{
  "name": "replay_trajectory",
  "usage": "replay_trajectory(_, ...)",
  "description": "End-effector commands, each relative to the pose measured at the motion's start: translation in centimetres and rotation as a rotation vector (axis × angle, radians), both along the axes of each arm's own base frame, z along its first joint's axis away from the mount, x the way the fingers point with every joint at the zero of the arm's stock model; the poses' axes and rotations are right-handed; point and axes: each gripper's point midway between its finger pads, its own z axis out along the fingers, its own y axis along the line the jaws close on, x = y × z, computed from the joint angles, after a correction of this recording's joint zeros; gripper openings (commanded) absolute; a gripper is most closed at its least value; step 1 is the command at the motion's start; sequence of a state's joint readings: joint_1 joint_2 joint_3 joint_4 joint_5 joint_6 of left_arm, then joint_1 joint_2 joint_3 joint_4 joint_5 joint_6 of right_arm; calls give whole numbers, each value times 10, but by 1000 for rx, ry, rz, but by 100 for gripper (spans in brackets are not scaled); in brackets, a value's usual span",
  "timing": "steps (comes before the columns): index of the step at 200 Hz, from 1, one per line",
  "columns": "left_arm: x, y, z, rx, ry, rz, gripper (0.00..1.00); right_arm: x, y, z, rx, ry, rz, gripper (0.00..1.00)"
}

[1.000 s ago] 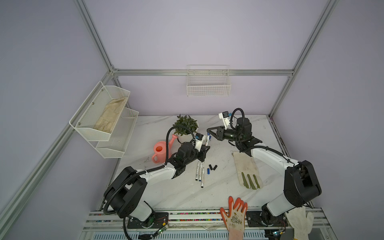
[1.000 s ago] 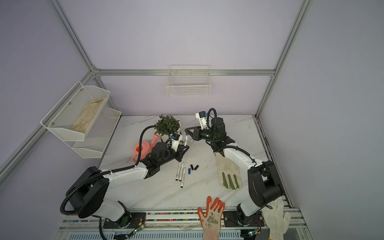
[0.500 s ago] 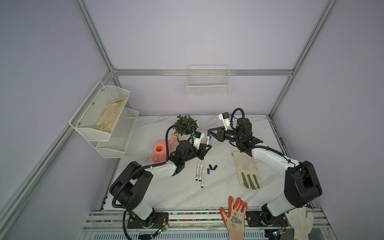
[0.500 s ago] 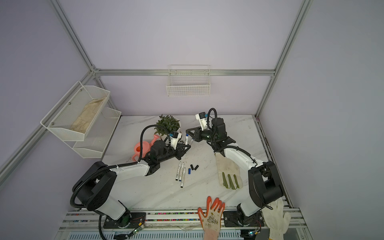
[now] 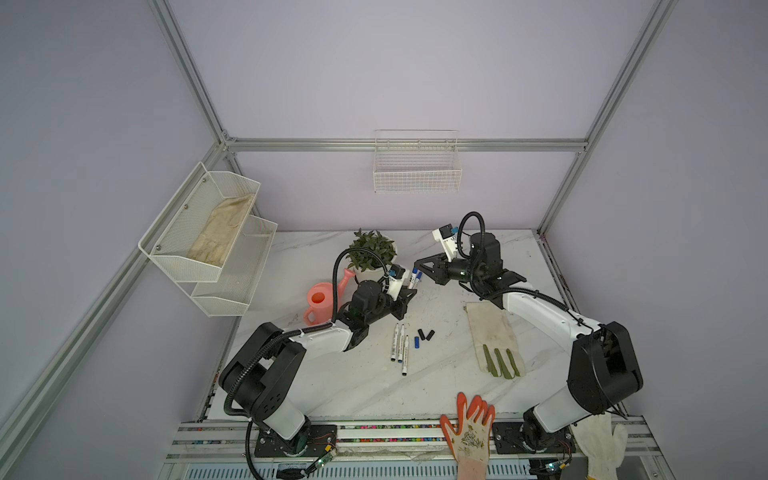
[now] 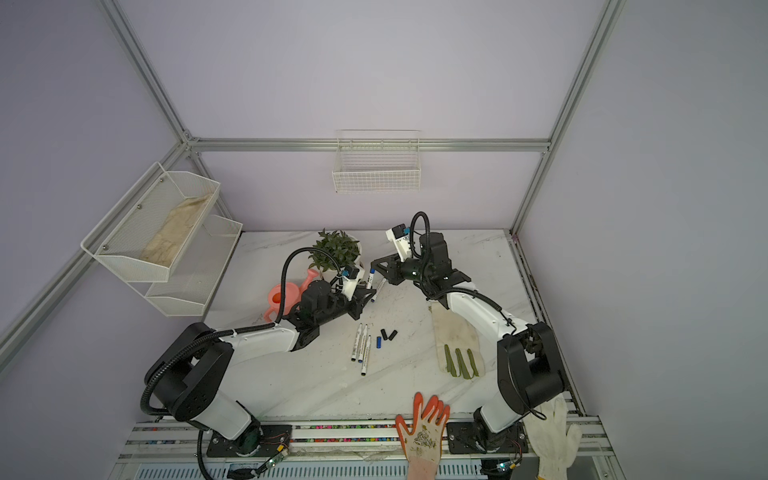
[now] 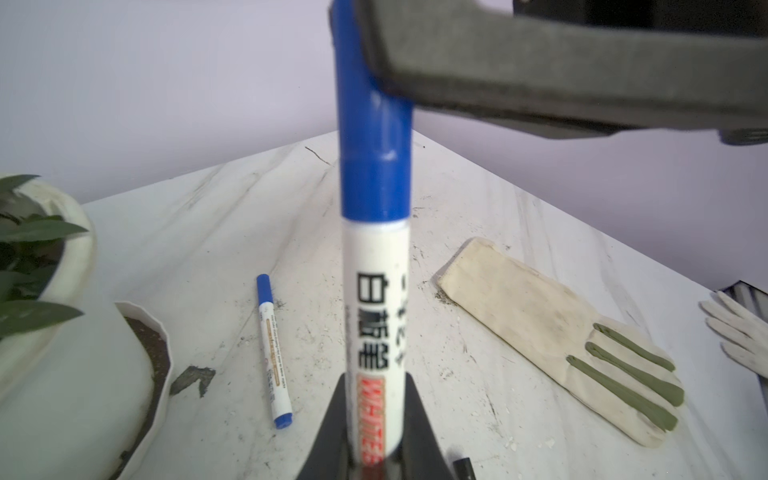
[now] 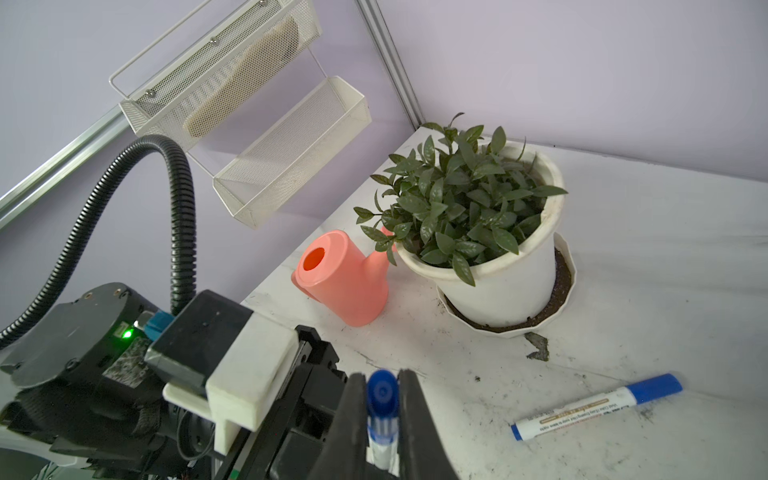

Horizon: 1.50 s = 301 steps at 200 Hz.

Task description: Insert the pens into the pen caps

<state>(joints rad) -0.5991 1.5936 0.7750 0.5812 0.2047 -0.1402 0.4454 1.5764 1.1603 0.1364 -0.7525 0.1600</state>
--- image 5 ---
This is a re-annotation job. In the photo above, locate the orange palm work glove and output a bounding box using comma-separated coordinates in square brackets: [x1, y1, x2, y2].
[439, 392, 496, 480]

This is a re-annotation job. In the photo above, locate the white cotton glove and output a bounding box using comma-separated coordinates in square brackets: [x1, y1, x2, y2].
[570, 413, 629, 480]

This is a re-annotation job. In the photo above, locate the white wire wall basket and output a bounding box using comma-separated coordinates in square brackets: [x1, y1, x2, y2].
[373, 129, 463, 194]

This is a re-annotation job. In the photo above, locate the beige green-fingered glove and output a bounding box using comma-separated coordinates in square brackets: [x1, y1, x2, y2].
[464, 301, 527, 380]

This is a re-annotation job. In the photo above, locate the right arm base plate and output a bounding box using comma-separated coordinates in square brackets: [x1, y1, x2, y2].
[491, 421, 575, 456]

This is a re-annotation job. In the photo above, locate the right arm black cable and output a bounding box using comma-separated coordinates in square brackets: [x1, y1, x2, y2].
[455, 210, 628, 418]

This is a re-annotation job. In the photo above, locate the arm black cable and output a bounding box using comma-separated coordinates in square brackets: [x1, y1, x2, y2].
[223, 247, 391, 480]
[455, 210, 628, 418]

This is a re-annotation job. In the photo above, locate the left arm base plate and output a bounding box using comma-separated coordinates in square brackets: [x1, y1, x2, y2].
[252, 424, 338, 458]

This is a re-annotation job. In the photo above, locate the lower white mesh shelf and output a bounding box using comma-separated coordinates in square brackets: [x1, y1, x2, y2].
[190, 215, 278, 317]

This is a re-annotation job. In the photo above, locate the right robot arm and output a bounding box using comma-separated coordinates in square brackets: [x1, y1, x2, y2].
[414, 224, 643, 452]

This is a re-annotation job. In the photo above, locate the potted green plant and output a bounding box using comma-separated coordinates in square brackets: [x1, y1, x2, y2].
[347, 229, 397, 282]

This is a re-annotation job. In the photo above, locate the pink watering can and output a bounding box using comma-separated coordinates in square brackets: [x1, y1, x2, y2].
[303, 269, 355, 326]

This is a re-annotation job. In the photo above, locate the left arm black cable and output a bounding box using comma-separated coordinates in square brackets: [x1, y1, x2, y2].
[223, 247, 391, 480]

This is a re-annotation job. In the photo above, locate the white mesh shelf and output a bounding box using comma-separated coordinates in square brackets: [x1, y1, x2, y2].
[138, 163, 260, 283]
[190, 215, 278, 317]

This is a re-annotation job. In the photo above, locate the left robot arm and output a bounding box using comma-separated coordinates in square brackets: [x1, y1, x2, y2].
[219, 278, 417, 442]

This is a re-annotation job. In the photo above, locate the beige glove in shelf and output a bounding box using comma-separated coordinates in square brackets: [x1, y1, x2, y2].
[188, 194, 256, 267]

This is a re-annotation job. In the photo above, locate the upper white mesh shelf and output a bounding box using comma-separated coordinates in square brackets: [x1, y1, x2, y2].
[138, 163, 260, 283]

